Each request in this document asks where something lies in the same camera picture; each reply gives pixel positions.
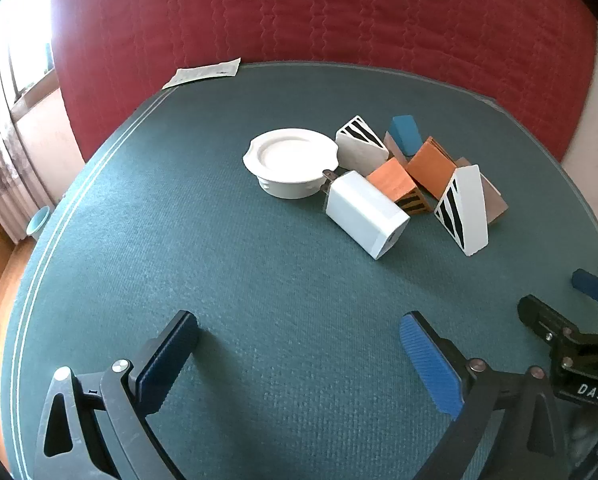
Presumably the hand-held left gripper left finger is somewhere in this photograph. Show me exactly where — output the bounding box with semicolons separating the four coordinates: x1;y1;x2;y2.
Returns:
32;310;200;480

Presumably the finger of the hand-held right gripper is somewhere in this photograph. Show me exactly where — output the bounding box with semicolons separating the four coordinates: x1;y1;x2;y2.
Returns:
572;268;598;307
518;295;577;347

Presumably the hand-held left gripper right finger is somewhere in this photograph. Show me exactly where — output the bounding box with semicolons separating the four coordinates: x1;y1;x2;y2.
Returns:
399;310;572;480

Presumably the brown wedge block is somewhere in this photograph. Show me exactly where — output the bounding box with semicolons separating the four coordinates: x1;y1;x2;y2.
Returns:
454;156;508;226

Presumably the white striped wedge block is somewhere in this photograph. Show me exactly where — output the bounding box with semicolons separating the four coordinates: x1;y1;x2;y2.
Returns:
335;115;391;173
433;164;490;257

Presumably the white power adapter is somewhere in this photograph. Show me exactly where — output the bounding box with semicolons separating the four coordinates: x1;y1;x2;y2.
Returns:
320;169;411;261

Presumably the orange striped wedge block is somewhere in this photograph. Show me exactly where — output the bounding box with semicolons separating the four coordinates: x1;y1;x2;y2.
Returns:
366;157;432;216

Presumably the blue wedge block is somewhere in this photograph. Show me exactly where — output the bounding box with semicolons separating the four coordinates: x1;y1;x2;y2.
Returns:
390;115;424;157

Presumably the white round dish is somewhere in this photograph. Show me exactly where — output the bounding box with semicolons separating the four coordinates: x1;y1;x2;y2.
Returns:
243;128;341;200

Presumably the teal bin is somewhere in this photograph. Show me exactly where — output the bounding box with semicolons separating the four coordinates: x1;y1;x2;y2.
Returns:
26;206;50;241

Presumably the patterned curtain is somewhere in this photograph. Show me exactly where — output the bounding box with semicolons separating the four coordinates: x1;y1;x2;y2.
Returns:
0;35;55;246

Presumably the white paper sheet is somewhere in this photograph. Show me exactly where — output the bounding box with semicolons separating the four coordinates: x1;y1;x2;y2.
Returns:
161;57;242;90

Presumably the window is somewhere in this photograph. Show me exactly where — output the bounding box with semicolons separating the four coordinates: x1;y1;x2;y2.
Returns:
0;0;60;106

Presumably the red quilted blanket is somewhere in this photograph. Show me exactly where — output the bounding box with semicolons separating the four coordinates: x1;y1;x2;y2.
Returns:
49;0;598;163

